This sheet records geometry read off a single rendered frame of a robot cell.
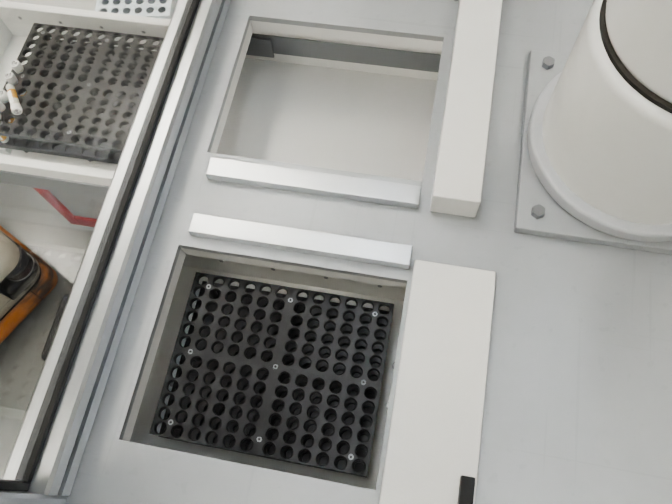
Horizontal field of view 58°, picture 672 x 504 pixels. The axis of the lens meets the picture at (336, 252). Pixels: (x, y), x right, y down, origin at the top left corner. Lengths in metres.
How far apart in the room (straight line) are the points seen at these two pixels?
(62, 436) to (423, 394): 0.32
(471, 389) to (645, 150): 0.25
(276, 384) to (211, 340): 0.09
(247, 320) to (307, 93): 0.36
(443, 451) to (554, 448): 0.10
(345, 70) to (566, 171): 0.38
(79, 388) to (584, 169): 0.50
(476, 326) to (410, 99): 0.38
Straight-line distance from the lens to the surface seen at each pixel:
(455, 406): 0.58
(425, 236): 0.64
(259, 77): 0.90
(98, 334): 0.60
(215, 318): 0.67
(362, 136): 0.83
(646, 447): 0.63
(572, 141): 0.62
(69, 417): 0.60
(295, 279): 0.72
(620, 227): 0.65
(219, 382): 0.65
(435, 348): 0.59
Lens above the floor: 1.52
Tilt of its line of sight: 67 degrees down
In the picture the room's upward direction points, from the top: 7 degrees counter-clockwise
